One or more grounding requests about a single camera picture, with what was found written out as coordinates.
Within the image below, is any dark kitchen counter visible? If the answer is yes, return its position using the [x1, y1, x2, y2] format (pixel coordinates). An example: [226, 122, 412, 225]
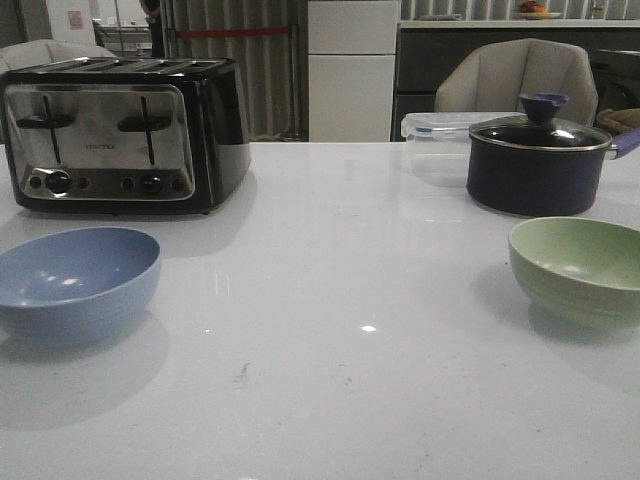
[391, 19, 639, 141]

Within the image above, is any black and chrome toaster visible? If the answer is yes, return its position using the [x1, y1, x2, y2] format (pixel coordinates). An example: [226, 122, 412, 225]
[1, 57, 251, 215]

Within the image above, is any beige chair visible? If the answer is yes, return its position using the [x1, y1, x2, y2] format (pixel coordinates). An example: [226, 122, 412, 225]
[1, 39, 114, 73]
[434, 38, 598, 125]

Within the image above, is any yellow-brown cloth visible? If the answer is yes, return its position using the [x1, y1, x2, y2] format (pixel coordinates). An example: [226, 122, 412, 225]
[596, 108, 640, 135]

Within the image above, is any blue bowl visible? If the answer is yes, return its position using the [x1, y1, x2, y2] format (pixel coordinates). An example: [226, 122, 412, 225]
[1, 226, 161, 346]

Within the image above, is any glass pot lid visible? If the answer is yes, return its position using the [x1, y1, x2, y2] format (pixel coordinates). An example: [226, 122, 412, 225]
[469, 92, 611, 151]

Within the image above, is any fruit plate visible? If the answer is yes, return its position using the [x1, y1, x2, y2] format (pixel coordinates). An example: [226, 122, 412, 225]
[516, 1, 561, 20]

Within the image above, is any green bowl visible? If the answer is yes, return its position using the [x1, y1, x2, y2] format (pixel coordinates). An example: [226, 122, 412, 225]
[508, 217, 639, 331]

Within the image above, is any beige chair right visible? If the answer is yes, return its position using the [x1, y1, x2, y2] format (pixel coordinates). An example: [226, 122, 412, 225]
[434, 38, 598, 125]

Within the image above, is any clear plastic food container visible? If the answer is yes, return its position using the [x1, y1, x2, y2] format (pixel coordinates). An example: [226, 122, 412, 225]
[400, 112, 523, 188]

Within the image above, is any beige chair left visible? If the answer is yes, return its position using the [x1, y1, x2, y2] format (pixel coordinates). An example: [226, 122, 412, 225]
[1, 39, 114, 73]

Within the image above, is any dark blue saucepan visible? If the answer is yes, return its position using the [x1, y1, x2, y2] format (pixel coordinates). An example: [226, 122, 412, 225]
[466, 129, 639, 217]

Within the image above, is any white refrigerator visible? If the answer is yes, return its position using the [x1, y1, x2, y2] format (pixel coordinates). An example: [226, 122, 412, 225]
[307, 1, 400, 142]

